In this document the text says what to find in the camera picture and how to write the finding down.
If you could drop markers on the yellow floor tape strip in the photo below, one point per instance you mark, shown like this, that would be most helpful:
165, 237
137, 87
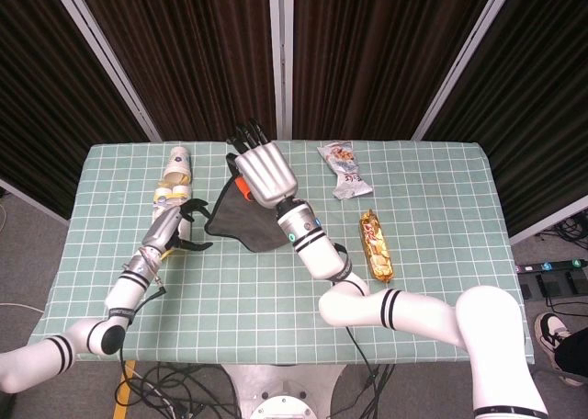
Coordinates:
124, 387

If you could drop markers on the silver snack bag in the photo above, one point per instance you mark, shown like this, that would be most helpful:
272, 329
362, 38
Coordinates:
344, 171

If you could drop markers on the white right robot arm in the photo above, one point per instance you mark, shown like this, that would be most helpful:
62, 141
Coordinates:
413, 313

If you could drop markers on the green cloth with black trim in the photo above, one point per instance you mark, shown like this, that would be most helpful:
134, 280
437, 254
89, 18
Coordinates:
239, 226

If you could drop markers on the white paper cup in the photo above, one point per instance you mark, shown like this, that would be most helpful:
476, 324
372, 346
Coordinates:
179, 161

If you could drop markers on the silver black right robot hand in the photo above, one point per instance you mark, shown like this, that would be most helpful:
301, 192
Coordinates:
266, 173

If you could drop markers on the green checked tablecloth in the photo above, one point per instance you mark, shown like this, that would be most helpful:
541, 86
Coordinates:
229, 299

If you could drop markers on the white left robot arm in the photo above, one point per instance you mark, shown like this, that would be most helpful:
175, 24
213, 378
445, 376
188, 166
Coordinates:
126, 292

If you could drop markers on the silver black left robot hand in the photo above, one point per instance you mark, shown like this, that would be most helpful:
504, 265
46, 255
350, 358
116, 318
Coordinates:
161, 228

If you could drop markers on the gold biscuit pack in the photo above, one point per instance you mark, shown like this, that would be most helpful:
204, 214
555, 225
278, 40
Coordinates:
376, 249

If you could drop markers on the black trouser leg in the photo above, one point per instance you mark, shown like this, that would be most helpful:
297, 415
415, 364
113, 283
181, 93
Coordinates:
574, 354

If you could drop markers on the white partition post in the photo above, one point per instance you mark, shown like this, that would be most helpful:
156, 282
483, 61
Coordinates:
464, 60
105, 60
281, 60

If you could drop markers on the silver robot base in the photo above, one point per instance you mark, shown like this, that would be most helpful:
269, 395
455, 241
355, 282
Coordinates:
280, 391

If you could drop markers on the black and white sneaker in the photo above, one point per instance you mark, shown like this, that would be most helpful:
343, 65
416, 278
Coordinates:
549, 331

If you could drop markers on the dark ribbed partition panel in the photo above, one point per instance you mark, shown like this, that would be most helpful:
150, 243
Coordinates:
537, 116
376, 56
193, 56
41, 93

